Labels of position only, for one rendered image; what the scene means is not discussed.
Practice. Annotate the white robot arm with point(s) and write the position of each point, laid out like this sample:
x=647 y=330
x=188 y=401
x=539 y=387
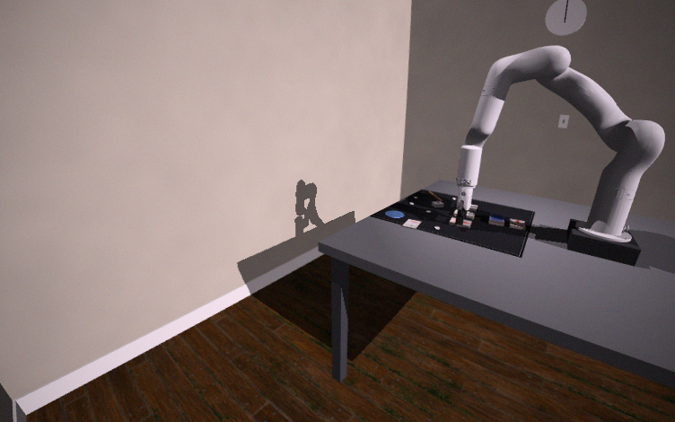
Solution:
x=639 y=141

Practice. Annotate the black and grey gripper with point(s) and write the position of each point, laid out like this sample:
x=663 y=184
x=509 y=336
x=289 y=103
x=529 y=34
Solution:
x=464 y=203

